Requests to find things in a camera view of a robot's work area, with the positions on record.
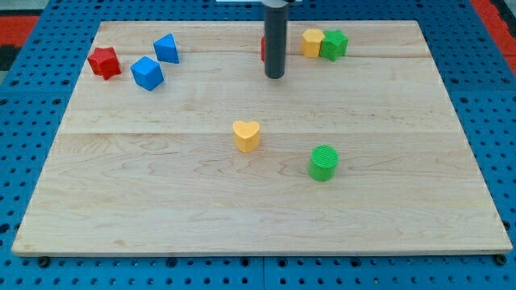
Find yellow heart block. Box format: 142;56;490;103
233;120;260;153

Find green star block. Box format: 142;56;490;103
319;30;349;61

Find red block behind rod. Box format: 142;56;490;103
260;36;265;62

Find yellow hexagon block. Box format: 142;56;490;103
302;28;325;58

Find blue triangle block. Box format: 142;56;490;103
153;33;180;64

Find blue cube block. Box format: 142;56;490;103
131;56;164;91

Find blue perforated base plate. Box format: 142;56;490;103
1;1;515;289

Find light wooden board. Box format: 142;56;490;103
12;21;513;257

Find red star block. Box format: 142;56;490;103
87;47;121;81

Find green cylinder block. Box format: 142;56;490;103
308;145;339;181

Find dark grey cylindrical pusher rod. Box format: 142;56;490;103
262;0;289;79

